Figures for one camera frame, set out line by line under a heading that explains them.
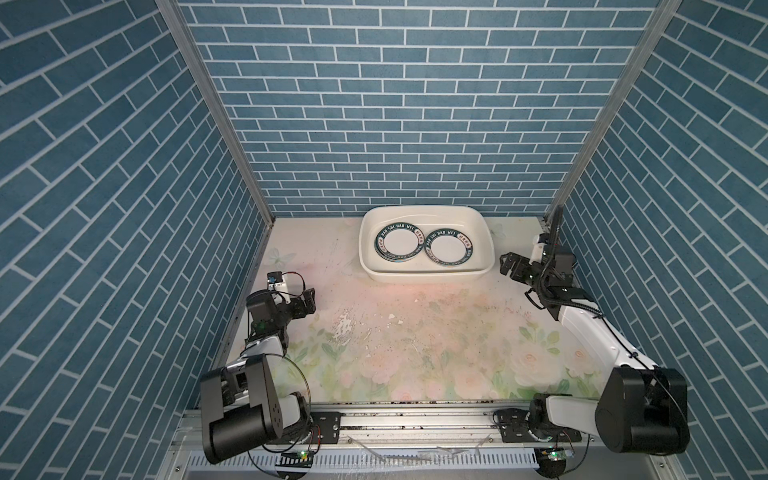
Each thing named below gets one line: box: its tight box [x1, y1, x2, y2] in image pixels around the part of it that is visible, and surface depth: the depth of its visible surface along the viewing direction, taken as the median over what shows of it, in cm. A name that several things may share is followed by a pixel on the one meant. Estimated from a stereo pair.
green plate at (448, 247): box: [424, 228, 473, 267], surface depth 112 cm
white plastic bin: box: [359, 205, 495, 284], surface depth 112 cm
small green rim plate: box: [374, 222, 425, 263], surface depth 113 cm
